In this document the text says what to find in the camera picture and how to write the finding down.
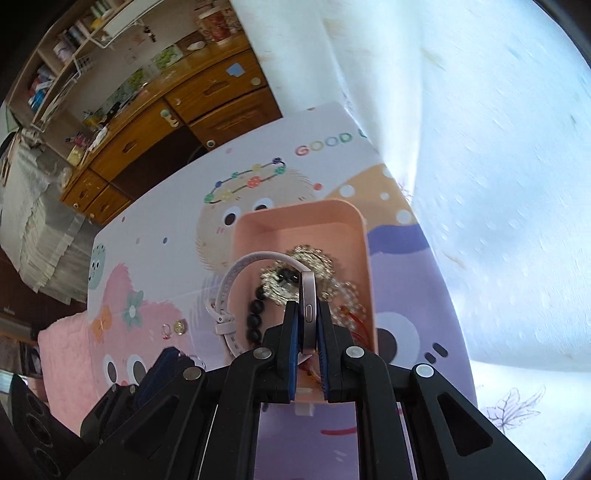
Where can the white desk hutch shelf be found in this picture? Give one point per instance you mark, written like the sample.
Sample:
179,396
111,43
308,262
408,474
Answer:
69,55

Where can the wooden desk with drawers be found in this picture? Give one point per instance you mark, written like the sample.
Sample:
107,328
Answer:
138,138

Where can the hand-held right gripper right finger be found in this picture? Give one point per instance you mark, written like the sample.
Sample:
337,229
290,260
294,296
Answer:
324,350

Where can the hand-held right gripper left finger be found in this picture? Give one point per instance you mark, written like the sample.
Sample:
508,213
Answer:
292,350

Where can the red patterned paper cup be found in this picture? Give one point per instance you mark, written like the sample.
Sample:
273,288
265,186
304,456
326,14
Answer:
213,25

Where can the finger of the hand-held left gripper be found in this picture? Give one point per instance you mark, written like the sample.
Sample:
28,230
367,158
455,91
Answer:
157,369

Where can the silver wreath brooch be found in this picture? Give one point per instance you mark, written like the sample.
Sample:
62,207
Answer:
316,258

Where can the pink smart watch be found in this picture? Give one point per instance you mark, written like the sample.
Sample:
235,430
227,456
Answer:
308,314

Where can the pink plastic box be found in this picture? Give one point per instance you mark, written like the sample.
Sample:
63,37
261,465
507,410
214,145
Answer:
295,226

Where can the white printed curtain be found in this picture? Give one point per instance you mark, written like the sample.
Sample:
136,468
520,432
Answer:
461,138

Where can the white lace cloth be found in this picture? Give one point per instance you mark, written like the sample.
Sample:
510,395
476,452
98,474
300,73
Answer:
32,221

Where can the pink fluffy blanket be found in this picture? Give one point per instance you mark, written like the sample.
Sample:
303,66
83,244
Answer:
69,369

